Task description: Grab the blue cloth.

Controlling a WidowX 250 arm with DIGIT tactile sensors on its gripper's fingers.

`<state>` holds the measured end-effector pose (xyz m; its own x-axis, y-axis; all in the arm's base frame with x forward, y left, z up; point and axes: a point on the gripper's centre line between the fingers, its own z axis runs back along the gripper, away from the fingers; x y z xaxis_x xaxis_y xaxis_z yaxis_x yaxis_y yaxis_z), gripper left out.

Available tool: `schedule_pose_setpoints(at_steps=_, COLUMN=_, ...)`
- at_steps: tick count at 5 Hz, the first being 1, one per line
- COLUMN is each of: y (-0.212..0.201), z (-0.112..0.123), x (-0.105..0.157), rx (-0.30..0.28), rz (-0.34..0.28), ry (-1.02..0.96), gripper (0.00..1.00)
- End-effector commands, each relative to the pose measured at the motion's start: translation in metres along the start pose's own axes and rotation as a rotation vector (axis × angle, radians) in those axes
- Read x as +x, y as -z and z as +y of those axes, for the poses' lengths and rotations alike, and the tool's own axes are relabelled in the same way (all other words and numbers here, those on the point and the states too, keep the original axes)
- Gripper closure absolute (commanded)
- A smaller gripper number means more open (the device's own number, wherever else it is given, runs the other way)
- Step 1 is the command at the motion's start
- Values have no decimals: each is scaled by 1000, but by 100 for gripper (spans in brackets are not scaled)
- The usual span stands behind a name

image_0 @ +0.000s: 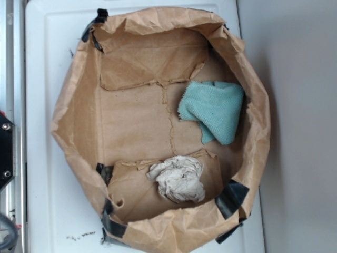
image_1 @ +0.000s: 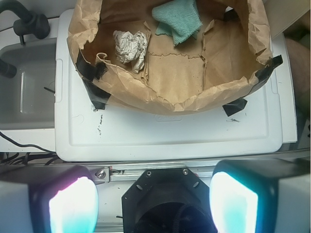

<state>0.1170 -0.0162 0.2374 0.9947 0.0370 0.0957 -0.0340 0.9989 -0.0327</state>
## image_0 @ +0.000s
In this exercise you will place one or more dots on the blue terry cloth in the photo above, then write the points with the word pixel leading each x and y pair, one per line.
pixel 215 106

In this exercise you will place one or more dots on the crumpled white cloth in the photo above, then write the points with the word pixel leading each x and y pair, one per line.
pixel 179 179

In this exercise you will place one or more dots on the brown paper bag bin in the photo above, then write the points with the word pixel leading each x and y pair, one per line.
pixel 117 115

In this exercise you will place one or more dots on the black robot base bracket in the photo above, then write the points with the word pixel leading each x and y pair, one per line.
pixel 6 150

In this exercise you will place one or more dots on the silver aluminium rail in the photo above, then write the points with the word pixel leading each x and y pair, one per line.
pixel 14 235

